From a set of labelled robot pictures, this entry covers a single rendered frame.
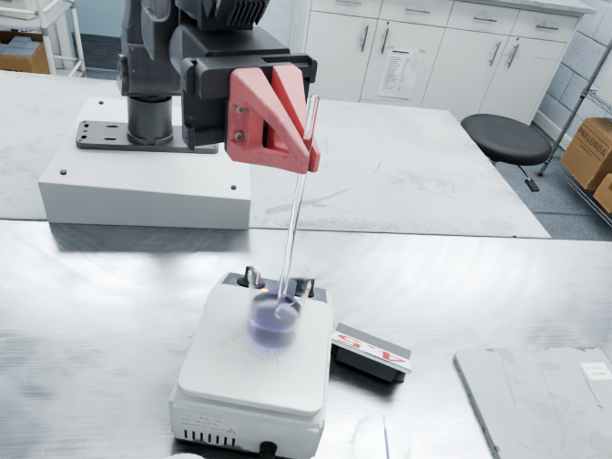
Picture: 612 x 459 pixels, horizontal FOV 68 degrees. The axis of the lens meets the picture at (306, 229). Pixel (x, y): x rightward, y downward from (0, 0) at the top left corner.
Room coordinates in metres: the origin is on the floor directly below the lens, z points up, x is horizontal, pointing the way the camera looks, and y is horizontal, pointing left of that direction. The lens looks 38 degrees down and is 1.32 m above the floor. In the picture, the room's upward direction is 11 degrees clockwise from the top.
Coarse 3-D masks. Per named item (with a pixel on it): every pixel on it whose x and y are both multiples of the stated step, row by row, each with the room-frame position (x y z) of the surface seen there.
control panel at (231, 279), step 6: (228, 276) 0.37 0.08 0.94; (234, 276) 0.37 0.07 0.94; (240, 276) 0.38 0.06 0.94; (222, 282) 0.34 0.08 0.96; (228, 282) 0.35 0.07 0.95; (234, 282) 0.35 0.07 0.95; (318, 288) 0.39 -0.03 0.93; (318, 294) 0.36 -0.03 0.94; (324, 294) 0.37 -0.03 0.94; (318, 300) 0.35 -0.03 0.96; (324, 300) 0.35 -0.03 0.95
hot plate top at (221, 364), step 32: (224, 288) 0.31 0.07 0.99; (224, 320) 0.27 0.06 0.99; (320, 320) 0.29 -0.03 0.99; (192, 352) 0.23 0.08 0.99; (224, 352) 0.23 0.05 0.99; (256, 352) 0.24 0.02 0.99; (288, 352) 0.25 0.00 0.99; (320, 352) 0.25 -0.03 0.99; (192, 384) 0.20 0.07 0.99; (224, 384) 0.20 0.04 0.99; (256, 384) 0.21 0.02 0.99; (288, 384) 0.22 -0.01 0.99; (320, 384) 0.22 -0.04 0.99
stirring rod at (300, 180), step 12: (312, 96) 0.26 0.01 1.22; (312, 108) 0.25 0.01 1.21; (312, 120) 0.25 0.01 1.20; (312, 132) 0.25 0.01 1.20; (300, 180) 0.25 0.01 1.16; (300, 192) 0.25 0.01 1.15; (300, 204) 0.25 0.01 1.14; (288, 240) 0.25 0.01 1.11; (288, 252) 0.25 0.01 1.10; (288, 264) 0.25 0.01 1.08; (288, 276) 0.26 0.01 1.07
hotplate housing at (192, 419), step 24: (192, 336) 0.26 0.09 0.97; (192, 408) 0.19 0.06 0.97; (216, 408) 0.20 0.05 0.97; (240, 408) 0.20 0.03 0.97; (192, 432) 0.19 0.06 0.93; (216, 432) 0.19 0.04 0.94; (240, 432) 0.19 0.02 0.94; (264, 432) 0.19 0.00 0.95; (288, 432) 0.19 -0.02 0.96; (312, 432) 0.19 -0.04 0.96; (264, 456) 0.18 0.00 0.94; (288, 456) 0.19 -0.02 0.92; (312, 456) 0.20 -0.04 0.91
